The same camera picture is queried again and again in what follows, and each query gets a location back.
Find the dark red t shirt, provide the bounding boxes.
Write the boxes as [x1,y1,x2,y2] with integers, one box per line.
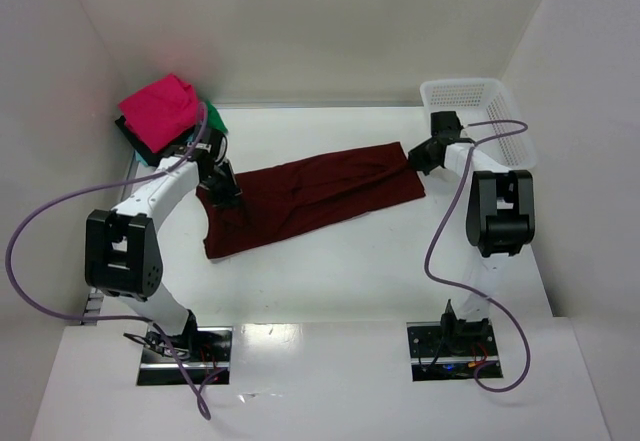
[196,142,425,260]

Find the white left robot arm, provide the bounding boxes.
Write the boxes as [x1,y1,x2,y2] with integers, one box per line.
[85,128,241,358]

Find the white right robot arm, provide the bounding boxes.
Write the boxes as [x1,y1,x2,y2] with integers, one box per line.
[409,111,535,355]

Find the white plastic basket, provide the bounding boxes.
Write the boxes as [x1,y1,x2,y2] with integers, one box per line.
[419,78,537,170]

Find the black folded t shirt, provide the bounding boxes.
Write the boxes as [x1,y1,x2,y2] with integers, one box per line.
[114,116,194,167]

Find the green folded t shirt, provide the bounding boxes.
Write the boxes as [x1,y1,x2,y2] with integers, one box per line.
[204,100,228,134]

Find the pink folded t shirt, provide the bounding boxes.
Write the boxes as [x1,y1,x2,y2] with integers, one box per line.
[118,74,199,153]

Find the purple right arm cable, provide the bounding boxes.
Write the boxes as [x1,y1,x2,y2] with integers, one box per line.
[423,119,531,392]

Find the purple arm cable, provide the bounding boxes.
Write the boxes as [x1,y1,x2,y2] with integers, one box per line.
[423,119,531,392]
[4,101,226,421]

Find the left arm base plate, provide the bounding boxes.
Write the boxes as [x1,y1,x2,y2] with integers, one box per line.
[124,327,233,387]

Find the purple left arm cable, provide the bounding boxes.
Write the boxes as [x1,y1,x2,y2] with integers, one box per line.
[4,101,226,421]

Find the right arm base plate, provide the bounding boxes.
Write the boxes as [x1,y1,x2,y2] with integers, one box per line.
[406,320,503,382]

